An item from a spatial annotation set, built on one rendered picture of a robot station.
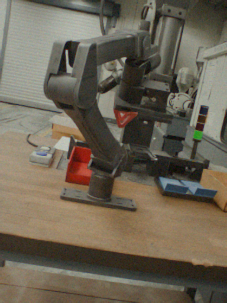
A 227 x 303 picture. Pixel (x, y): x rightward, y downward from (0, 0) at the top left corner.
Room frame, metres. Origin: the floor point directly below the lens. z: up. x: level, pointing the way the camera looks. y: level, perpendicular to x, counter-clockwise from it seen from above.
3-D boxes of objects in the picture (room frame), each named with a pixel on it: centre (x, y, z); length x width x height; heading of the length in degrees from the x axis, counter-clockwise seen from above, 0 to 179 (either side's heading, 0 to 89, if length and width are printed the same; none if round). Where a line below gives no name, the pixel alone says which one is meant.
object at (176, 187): (1.03, -0.21, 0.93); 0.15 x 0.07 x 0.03; 2
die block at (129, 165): (1.23, -0.11, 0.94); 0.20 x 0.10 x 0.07; 95
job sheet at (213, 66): (2.82, -0.67, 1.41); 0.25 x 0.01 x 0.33; 2
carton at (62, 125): (4.69, 0.66, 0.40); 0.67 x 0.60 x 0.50; 177
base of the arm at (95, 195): (0.82, 0.02, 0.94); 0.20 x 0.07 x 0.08; 95
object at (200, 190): (1.05, -0.30, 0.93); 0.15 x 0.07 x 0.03; 9
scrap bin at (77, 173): (1.05, 0.08, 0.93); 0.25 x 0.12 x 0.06; 5
